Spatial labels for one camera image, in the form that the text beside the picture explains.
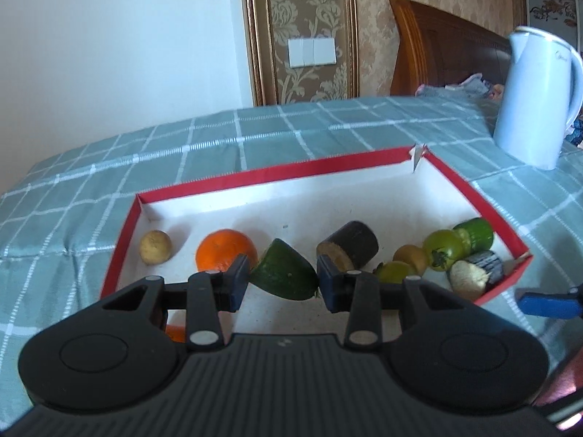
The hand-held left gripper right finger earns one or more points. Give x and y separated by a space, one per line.
328 282

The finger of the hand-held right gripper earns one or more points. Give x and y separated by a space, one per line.
546 304

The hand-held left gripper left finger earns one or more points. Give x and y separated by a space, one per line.
239 282

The orange mandarin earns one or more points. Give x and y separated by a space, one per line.
175 333
225 250

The green cucumber piece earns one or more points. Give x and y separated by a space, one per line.
478 232
284 271

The dark eggplant piece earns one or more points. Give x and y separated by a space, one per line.
473 273
353 243

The green tomato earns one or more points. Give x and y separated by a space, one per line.
444 246
394 273

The brown longan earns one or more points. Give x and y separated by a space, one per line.
410 257
155 246

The red cardboard box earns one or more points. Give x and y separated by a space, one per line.
319 195

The pink towel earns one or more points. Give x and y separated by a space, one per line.
564 387

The green checked bedsheet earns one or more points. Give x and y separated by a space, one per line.
91 182

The white electric kettle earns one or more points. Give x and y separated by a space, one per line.
533 100

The pink crumpled cloth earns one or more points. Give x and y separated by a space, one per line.
460 87

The wooden headboard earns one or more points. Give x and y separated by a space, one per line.
437 45

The white light switch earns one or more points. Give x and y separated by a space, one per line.
312 52

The gold framed wall panel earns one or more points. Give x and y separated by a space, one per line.
309 0

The framed wall picture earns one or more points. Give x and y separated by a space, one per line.
555 9

